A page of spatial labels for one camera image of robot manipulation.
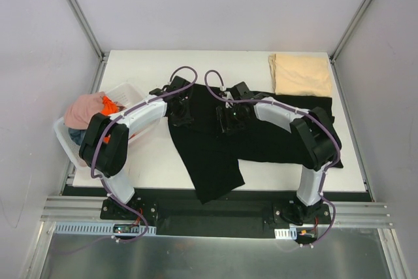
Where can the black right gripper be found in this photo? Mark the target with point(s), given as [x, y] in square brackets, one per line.
[226, 125]

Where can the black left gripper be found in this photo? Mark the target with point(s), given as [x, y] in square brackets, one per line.
[180, 119]

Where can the black t shirt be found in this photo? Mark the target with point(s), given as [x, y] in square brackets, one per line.
[212, 158]

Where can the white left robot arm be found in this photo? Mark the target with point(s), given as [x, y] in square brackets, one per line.
[105, 145]

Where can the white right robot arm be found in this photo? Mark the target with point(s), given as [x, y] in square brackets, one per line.
[311, 131]

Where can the white plastic laundry basket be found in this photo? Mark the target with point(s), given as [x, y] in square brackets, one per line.
[125, 94]

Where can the orange t shirt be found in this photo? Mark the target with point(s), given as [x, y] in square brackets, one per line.
[110, 107]

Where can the folded beige t shirt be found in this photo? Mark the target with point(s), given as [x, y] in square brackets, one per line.
[300, 75]

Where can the pink t shirt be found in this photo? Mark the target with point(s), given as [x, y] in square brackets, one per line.
[79, 114]

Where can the grey blue t shirt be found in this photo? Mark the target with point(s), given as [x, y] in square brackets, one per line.
[77, 135]

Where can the left aluminium frame post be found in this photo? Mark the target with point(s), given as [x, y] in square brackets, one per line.
[86, 28]

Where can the aluminium frame post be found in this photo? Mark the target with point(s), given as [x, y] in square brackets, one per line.
[86, 28]
[350, 29]

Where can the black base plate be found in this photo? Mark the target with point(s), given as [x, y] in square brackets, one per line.
[239, 214]

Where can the right grey cable duct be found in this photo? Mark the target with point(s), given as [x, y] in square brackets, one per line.
[286, 234]

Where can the grey cable duct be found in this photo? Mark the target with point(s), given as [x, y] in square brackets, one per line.
[90, 228]
[286, 234]

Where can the left grey cable duct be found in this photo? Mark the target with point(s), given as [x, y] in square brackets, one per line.
[90, 228]

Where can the right aluminium frame post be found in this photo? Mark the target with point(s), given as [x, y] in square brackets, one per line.
[350, 29]

